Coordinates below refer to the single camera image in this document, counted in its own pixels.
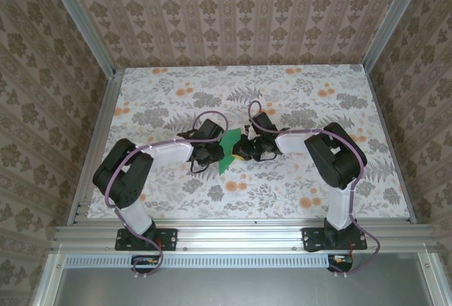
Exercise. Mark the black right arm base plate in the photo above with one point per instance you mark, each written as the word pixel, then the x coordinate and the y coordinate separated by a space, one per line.
pixel 360 239

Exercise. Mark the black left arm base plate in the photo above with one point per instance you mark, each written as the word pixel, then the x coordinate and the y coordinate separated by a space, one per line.
pixel 169 239

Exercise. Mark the aluminium frame post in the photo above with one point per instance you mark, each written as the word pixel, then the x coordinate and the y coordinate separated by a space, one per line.
pixel 83 19
pixel 392 19

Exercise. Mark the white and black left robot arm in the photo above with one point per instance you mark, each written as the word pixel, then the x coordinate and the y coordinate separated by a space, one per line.
pixel 169 152

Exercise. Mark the aluminium side rail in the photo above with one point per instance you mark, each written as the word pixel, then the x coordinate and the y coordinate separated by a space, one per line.
pixel 389 143
pixel 98 136

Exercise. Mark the aluminium mounting beam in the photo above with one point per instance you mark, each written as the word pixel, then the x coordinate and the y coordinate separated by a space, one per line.
pixel 240 237

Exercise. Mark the grey metal panel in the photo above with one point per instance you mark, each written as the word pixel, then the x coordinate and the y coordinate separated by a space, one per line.
pixel 247 288

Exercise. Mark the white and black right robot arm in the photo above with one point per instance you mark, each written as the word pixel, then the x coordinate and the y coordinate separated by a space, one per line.
pixel 293 143

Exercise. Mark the green cloth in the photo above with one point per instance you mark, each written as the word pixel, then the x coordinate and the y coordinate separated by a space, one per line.
pixel 231 135

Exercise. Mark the floral table mat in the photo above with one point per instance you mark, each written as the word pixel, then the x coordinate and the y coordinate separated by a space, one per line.
pixel 282 186

